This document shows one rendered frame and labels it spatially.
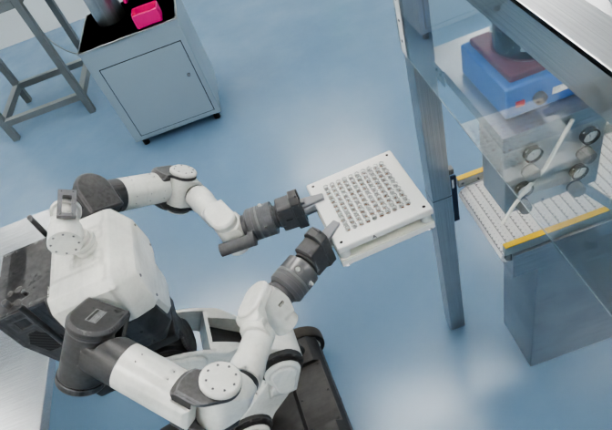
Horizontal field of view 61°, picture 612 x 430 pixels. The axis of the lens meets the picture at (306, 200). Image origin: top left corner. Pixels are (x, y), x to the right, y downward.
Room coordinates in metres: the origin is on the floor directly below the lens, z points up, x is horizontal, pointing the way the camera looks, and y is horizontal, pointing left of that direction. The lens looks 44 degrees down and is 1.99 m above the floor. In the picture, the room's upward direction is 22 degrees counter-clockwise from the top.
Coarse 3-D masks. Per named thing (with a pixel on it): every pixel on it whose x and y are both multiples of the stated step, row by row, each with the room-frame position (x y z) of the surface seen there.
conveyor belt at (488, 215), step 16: (464, 192) 0.99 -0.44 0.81; (480, 192) 0.96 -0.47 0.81; (480, 208) 0.91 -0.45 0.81; (496, 208) 0.89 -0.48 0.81; (480, 224) 0.87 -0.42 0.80; (496, 224) 0.84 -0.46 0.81; (512, 224) 0.82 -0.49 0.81; (528, 224) 0.80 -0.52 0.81; (496, 240) 0.80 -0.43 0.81; (512, 240) 0.77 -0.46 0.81
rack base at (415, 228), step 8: (320, 216) 0.94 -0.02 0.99; (408, 224) 0.81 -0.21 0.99; (416, 224) 0.80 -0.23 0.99; (424, 224) 0.79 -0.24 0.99; (432, 224) 0.79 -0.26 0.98; (392, 232) 0.80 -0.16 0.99; (400, 232) 0.80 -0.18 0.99; (408, 232) 0.79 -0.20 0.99; (416, 232) 0.79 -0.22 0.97; (376, 240) 0.80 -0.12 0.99; (384, 240) 0.79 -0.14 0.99; (392, 240) 0.79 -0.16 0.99; (400, 240) 0.79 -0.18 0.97; (352, 248) 0.80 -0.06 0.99; (360, 248) 0.80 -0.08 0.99; (368, 248) 0.79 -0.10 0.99; (376, 248) 0.78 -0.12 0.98; (384, 248) 0.78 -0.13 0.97; (352, 256) 0.78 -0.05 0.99; (360, 256) 0.78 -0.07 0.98; (344, 264) 0.78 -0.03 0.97
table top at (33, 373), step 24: (48, 216) 1.59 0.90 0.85; (0, 240) 1.56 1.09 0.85; (24, 240) 1.51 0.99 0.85; (0, 264) 1.43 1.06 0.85; (0, 336) 1.11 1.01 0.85; (0, 360) 1.02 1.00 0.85; (24, 360) 0.98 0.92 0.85; (48, 360) 0.95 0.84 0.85; (0, 384) 0.93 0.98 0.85; (24, 384) 0.90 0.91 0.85; (48, 384) 0.88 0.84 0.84; (0, 408) 0.86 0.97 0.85; (24, 408) 0.83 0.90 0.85; (48, 408) 0.81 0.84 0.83
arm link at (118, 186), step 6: (108, 180) 1.14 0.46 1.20; (114, 180) 1.14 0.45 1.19; (120, 180) 1.15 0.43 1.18; (114, 186) 1.12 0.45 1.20; (120, 186) 1.13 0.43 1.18; (120, 192) 1.11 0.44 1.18; (126, 192) 1.11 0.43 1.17; (120, 198) 1.10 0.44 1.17; (126, 198) 1.11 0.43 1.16; (126, 204) 1.10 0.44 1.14; (120, 210) 1.10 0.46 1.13
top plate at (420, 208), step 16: (368, 160) 1.02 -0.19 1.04; (384, 160) 1.00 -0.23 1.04; (336, 176) 1.01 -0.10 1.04; (368, 176) 0.97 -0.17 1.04; (400, 176) 0.93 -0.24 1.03; (320, 192) 0.98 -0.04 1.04; (416, 192) 0.86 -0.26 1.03; (320, 208) 0.93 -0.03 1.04; (416, 208) 0.81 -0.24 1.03; (432, 208) 0.79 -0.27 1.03; (368, 224) 0.82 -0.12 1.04; (384, 224) 0.80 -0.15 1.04; (400, 224) 0.79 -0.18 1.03; (336, 240) 0.81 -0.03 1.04; (352, 240) 0.79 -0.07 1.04; (368, 240) 0.78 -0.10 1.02
